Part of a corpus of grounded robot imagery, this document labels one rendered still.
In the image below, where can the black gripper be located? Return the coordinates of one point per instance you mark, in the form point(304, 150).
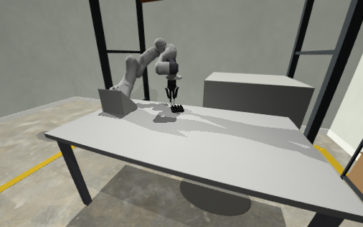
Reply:
point(171, 86)

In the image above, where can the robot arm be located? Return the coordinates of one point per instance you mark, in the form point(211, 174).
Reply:
point(166, 61)

